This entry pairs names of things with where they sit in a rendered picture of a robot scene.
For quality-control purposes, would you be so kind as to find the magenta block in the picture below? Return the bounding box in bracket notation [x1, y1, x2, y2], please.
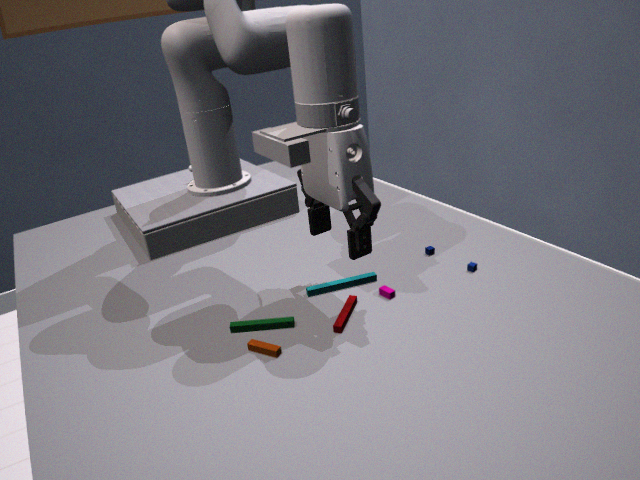
[379, 285, 395, 300]

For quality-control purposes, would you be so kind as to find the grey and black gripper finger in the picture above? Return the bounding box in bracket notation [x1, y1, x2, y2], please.
[343, 175, 381, 260]
[297, 169, 331, 236]

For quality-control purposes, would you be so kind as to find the green rod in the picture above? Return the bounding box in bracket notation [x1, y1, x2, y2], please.
[230, 317, 295, 333]

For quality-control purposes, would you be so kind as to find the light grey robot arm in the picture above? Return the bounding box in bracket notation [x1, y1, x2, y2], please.
[161, 0, 360, 197]

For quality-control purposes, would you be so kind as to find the red rod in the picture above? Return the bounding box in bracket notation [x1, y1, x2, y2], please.
[333, 295, 357, 334]

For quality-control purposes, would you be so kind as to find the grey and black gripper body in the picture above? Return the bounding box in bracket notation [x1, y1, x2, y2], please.
[301, 119, 374, 212]

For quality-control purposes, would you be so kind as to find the turquoise rod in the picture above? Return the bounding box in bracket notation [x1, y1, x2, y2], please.
[306, 272, 377, 297]

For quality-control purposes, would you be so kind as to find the orange rod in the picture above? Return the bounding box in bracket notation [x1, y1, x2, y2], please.
[247, 339, 282, 358]

